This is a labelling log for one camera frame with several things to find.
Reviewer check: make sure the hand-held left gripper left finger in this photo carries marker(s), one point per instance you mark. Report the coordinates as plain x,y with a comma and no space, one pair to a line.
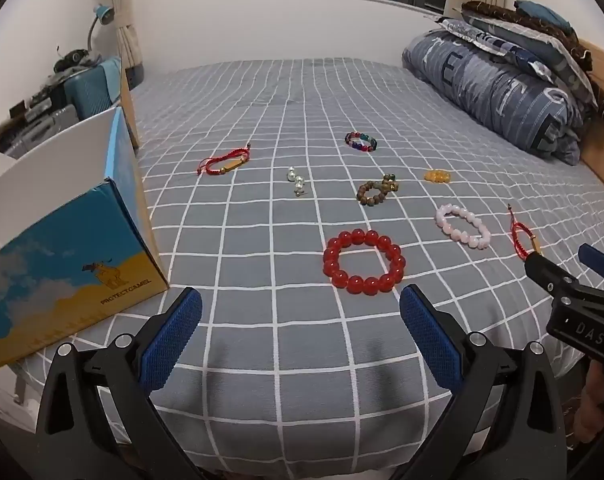
174,340

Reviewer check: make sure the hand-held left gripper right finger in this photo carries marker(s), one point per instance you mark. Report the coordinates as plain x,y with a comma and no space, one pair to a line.
426,340

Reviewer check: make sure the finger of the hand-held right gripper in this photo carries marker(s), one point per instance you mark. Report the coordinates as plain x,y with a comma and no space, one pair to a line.
599,261
546,271

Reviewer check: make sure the blue and yellow cardboard box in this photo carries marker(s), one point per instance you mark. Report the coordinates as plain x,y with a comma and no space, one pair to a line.
57,280

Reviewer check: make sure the person's right hand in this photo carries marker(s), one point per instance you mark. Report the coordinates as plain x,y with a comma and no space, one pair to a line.
589,405

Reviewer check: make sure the grey-blue folded duvet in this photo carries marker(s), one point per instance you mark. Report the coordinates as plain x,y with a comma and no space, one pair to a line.
481,85

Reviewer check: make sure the grey suitcase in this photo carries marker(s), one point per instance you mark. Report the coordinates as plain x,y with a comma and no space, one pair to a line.
37,127

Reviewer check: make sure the grey checked bed sheet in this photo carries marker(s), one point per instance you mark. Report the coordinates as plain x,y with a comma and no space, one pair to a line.
282,110

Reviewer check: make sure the dark blue cushion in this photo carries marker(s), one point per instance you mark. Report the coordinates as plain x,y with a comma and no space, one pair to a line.
544,12

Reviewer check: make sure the teal suitcase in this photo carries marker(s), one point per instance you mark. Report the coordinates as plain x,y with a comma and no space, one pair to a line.
89,92

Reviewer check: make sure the brown patterned blanket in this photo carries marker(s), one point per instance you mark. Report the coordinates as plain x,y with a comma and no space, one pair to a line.
496,12

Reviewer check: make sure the pile of dark gadgets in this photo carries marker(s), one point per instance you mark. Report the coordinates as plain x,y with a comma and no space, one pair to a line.
72,59

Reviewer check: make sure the blue desk lamp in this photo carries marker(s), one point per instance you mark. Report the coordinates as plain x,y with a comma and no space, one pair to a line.
103,14

